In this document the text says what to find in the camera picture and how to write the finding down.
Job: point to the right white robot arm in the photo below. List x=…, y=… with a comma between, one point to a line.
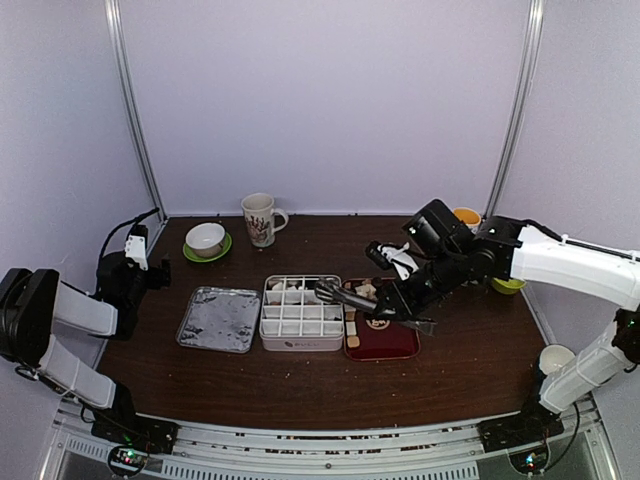
x=505, y=248

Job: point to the white bowl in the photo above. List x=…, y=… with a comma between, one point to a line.
x=206, y=239

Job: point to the lime green bowl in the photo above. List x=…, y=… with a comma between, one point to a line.
x=507, y=287

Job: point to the orange interior mug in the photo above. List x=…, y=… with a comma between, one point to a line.
x=467, y=216

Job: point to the white compartment tin box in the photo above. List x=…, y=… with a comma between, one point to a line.
x=294, y=319

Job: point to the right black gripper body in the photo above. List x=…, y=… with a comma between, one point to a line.
x=444, y=273

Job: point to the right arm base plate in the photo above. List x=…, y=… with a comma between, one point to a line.
x=517, y=430

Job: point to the front aluminium rail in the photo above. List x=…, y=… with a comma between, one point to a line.
x=451, y=450

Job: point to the metal tongs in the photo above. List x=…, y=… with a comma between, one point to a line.
x=331, y=292

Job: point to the white square chocolate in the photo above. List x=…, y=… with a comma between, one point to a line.
x=350, y=329

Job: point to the white cup near base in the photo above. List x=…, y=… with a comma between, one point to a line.
x=553, y=357

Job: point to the metal tin lid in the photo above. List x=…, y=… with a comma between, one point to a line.
x=220, y=319

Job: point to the aluminium frame post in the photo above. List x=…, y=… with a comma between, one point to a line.
x=527, y=69
x=117, y=36

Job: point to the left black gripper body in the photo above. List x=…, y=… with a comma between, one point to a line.
x=133, y=292

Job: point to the green saucer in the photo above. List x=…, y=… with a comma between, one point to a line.
x=191, y=256

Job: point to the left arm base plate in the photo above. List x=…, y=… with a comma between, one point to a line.
x=147, y=435

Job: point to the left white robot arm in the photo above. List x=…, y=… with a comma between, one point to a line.
x=38, y=307

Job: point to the dark red chocolate tray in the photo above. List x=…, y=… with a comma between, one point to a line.
x=394, y=343

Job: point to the left aluminium frame post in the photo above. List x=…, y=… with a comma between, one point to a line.
x=117, y=36

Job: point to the right aluminium frame post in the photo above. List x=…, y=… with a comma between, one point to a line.
x=527, y=69

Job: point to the coral pattern mug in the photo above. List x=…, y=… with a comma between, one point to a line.
x=263, y=219

